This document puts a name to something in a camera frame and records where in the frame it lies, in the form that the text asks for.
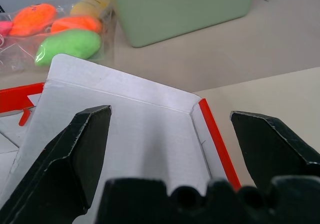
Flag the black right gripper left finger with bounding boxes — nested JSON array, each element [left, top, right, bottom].
[[0, 105, 113, 224]]

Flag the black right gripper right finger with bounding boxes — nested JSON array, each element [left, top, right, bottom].
[[230, 110, 320, 189]]

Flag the orange lidded box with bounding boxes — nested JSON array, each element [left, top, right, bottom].
[[0, 53, 242, 224]]

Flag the cream board sheet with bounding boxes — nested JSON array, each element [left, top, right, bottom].
[[193, 66, 320, 187]]

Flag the beige tablecloth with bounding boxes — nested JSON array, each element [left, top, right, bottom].
[[0, 0, 320, 95]]

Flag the green plush toy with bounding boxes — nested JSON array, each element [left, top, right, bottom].
[[34, 29, 102, 67]]

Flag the clear plastic bag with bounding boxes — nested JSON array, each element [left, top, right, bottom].
[[0, 0, 118, 77]]

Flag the orange round plush toy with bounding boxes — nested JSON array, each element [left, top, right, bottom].
[[50, 15, 103, 34]]

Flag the orange fish plush toy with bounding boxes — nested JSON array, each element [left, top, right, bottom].
[[9, 3, 58, 37]]

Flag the pink plush toy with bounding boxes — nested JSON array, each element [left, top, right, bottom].
[[0, 20, 13, 37]]

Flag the yellow striped plush toy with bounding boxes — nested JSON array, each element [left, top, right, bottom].
[[69, 0, 111, 19]]

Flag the pale green plastic bin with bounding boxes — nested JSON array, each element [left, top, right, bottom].
[[104, 0, 258, 48]]

